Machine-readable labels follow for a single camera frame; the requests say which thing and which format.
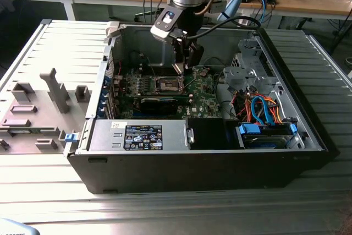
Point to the silver green CPU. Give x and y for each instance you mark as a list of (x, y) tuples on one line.
[(178, 69)]

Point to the RAM slot with white clips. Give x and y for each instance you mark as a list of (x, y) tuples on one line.
[(163, 71), (163, 66)]

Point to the thin metal locking lever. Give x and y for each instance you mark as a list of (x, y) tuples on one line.
[(152, 67)]

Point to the CPU socket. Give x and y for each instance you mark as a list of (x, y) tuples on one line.
[(168, 84)]

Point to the round silver coin battery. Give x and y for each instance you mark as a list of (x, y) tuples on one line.
[(203, 72)]

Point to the grey metal drive cage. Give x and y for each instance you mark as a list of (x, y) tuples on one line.
[(236, 74)]

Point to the green motherboard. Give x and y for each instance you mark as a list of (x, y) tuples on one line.
[(204, 103)]

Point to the beige case latch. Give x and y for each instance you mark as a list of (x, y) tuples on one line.
[(112, 29)]

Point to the black graphics card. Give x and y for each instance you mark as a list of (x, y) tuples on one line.
[(159, 105)]

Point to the black plastic shroud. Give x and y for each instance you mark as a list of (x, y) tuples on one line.
[(209, 133)]

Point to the hard disk in blue carrier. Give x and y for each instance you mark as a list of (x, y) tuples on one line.
[(248, 130)]

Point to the grey power supply unit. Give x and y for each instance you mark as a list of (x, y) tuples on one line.
[(104, 136)]

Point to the black grey PC case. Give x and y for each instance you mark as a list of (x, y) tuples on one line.
[(192, 171)]

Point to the blue case latch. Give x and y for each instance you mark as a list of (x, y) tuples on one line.
[(70, 137)]

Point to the grey parts rack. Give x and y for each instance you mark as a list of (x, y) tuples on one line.
[(41, 100)]

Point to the green RAM stick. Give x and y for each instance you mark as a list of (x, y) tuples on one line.
[(19, 131)]

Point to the pale grey rounded device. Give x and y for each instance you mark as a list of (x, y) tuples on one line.
[(13, 228)]

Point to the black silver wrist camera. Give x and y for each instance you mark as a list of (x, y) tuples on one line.
[(165, 24)]

